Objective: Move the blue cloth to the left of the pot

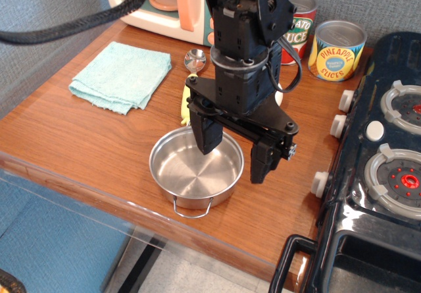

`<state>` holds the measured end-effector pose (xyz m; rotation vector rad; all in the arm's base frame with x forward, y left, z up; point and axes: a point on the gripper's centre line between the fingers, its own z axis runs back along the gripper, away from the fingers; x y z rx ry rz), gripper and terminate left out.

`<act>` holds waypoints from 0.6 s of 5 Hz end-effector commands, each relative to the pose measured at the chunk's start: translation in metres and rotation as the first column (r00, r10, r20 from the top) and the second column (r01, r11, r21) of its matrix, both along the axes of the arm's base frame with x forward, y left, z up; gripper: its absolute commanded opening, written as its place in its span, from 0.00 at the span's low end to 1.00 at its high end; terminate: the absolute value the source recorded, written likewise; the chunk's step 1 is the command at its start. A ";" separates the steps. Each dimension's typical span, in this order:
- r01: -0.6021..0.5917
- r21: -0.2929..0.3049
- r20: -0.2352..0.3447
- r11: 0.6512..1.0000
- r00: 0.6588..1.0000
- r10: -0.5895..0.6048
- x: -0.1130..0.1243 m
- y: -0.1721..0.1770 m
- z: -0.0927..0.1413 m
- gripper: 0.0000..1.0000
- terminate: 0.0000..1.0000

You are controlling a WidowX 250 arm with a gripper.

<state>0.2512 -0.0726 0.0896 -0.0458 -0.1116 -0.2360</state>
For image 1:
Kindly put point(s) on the pineapple slices can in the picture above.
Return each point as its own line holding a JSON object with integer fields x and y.
{"x": 336, "y": 50}

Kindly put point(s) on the light blue folded cloth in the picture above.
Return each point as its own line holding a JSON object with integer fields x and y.
{"x": 121, "y": 77}

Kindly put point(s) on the spoon with yellow handle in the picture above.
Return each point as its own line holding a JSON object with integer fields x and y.
{"x": 194, "y": 61}

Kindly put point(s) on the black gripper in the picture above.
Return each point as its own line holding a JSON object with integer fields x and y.
{"x": 241, "y": 98}

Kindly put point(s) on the toy microwave oven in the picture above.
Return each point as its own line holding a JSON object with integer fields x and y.
{"x": 186, "y": 20}

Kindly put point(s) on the black toy stove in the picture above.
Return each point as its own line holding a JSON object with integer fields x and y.
{"x": 368, "y": 236}

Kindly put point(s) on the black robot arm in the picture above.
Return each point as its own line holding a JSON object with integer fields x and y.
{"x": 249, "y": 37}

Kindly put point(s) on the tomato sauce can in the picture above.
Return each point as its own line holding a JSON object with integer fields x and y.
{"x": 303, "y": 19}

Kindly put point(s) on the white round object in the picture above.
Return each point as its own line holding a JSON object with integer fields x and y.
{"x": 279, "y": 96}

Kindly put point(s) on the silver metal pot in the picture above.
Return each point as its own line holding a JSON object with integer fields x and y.
{"x": 191, "y": 181}

